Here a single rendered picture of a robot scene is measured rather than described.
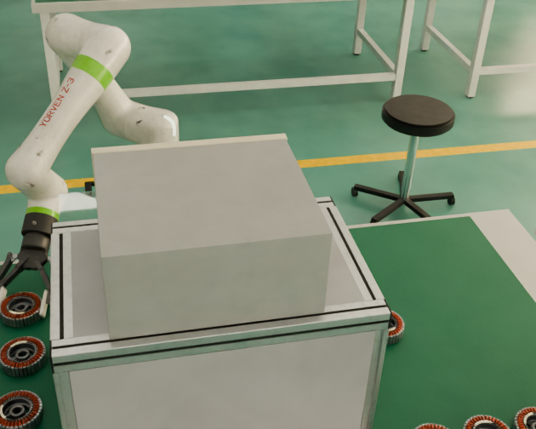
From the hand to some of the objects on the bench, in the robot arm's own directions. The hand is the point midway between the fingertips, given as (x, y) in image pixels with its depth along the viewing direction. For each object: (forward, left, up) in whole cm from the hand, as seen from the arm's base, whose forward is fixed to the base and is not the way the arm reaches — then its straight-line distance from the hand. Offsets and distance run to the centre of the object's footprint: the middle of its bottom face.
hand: (21, 308), depth 204 cm
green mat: (+59, +96, -2) cm, 113 cm away
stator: (+53, +80, -2) cm, 96 cm away
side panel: (+43, -1, -2) cm, 43 cm away
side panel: (+64, +61, -2) cm, 88 cm away
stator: (0, 0, -2) cm, 2 cm away
